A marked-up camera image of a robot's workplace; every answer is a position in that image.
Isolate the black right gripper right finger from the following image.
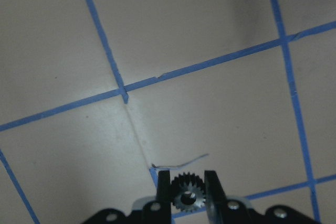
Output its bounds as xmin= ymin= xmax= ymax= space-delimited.
xmin=204 ymin=170 xmax=226 ymax=223

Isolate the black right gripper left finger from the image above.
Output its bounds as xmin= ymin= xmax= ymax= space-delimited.
xmin=156 ymin=170 xmax=171 ymax=224

